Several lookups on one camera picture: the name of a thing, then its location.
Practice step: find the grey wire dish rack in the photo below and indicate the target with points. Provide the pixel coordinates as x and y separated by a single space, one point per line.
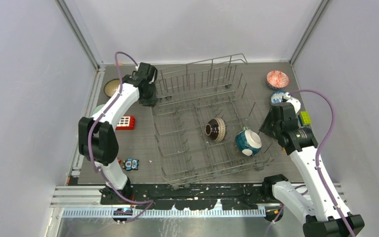
189 95

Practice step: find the blue floral white bowl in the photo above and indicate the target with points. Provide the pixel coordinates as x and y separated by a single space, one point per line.
277 97

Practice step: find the blue owl puzzle piece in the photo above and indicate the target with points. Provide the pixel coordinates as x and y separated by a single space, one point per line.
130 164

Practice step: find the celadon green bowl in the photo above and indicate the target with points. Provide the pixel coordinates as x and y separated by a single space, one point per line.
97 109

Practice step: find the dark teal bowl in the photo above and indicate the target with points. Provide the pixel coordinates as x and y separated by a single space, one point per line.
111 87

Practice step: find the teal white bowl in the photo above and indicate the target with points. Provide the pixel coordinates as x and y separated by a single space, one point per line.
248 142

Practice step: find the red window toy block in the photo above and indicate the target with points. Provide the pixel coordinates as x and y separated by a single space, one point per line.
126 123

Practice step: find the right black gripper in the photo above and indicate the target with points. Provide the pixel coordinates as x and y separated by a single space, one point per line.
264 127

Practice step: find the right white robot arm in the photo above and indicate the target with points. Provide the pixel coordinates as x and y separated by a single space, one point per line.
325 213

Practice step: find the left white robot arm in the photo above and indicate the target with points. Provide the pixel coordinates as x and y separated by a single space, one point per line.
97 140

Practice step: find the toy block car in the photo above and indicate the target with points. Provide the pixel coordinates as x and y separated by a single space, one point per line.
304 119

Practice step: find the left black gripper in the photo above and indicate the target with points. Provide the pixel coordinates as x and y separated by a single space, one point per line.
152 101

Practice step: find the brown striped bowl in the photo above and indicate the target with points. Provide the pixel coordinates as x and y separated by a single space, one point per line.
216 129

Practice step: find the red blue zigzag bowl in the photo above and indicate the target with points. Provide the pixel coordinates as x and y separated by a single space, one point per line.
277 80

